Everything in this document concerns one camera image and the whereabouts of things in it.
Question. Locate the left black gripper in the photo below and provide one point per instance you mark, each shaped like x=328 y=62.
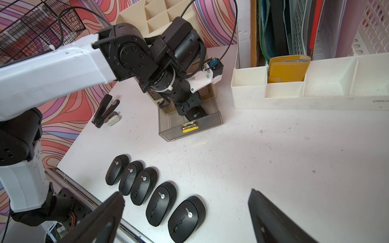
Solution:
x=191 y=105

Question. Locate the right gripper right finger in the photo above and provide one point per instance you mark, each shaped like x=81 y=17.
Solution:
x=271 y=225

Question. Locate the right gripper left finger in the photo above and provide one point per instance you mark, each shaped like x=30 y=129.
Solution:
x=101 y=225

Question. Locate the transparent bottom drawer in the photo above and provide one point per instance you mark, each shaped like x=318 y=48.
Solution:
x=172 y=126

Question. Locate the black computer mouse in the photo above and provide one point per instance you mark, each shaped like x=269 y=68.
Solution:
x=129 y=176
x=116 y=169
x=186 y=219
x=196 y=114
x=161 y=203
x=143 y=185

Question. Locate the beige drawer organizer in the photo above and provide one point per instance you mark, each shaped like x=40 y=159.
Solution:
x=153 y=17

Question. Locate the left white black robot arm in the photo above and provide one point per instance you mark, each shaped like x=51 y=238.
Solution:
x=117 y=53

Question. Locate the black stapler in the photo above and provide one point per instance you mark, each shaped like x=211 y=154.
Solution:
x=106 y=107

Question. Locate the brown cardboard folder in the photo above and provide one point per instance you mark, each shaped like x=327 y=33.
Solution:
x=254 y=33

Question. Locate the white book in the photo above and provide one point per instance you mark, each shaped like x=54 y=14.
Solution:
x=244 y=32

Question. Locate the green folder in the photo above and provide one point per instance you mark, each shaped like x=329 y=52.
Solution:
x=272 y=29

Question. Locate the translucent grey folders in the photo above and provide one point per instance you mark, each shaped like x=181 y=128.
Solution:
x=322 y=29

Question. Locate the white file rack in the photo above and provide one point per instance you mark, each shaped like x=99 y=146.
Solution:
x=358 y=81

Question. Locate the aluminium rail base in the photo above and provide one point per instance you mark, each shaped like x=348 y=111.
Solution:
x=126 y=233

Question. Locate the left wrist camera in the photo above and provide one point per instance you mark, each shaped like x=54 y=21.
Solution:
x=211 y=74

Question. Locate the left black wire basket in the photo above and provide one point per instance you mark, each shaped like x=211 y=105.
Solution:
x=31 y=27

